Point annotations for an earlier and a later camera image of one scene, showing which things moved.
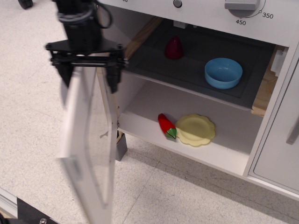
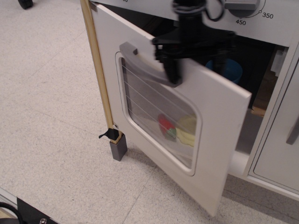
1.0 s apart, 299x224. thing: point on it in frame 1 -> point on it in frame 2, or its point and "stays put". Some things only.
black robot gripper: x=84 y=46 -> x=193 y=38
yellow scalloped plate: x=195 y=129 stays put
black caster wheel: x=25 y=4 stays put
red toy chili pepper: x=167 y=126 stays put
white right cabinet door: x=274 y=159 stays put
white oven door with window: x=88 y=145 -> x=188 y=136
